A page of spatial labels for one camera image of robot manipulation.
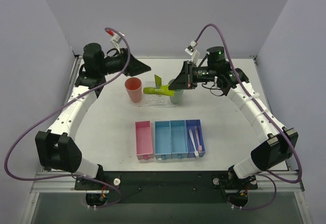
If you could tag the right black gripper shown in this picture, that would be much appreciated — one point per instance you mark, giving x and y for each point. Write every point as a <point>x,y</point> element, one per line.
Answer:
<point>189,74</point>

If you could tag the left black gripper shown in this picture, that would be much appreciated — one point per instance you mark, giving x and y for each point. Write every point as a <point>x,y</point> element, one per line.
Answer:
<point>126,63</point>

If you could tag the orange plastic cup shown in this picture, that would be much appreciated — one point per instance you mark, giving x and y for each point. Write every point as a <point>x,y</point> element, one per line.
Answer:
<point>133,86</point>

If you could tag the green plastic cup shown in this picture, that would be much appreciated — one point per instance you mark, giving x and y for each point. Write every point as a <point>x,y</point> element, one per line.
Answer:
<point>177,98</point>

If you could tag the yellow-green toothpaste tube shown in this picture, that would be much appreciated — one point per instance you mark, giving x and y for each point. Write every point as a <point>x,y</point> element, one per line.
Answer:
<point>158,81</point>
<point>163,90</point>

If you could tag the clear textured plastic box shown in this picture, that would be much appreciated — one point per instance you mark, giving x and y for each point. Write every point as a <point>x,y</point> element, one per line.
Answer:
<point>154,100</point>

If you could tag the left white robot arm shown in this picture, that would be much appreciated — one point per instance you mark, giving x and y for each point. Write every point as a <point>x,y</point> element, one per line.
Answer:
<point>56,146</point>

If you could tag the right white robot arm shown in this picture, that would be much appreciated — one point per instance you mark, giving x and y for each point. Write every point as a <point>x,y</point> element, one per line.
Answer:
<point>276,140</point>

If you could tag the clear textured oval tray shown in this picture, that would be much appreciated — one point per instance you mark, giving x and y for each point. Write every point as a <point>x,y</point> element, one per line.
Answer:
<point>142,104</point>

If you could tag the pink toothbrush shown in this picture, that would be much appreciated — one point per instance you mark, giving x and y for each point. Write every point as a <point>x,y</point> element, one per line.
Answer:
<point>198,140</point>

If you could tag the white toothbrush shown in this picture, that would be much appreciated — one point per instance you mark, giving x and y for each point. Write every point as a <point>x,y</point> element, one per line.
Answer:
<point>193,143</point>

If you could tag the light blue bin middle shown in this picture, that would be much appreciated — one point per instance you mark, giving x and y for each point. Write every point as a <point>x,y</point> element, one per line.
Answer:
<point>179,139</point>

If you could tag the light blue bin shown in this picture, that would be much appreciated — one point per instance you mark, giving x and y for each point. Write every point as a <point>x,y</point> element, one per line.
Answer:
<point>163,147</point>
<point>179,139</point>

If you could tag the light blue bin left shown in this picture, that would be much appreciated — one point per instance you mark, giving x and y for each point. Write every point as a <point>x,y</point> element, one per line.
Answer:
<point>163,147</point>

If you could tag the pink storage bin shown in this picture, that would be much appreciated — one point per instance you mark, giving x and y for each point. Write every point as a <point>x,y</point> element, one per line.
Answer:
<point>144,144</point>

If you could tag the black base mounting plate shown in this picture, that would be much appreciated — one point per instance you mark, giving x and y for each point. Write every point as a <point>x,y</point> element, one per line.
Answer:
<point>173,187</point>

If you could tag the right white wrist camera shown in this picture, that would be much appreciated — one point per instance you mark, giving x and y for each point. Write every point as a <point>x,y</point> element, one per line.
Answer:
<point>191,50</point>

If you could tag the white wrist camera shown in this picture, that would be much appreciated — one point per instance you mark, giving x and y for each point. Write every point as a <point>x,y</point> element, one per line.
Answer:
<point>116,38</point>
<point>191,50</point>

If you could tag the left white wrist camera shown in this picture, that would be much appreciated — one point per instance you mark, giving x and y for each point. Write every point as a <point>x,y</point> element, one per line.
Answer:
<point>116,38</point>

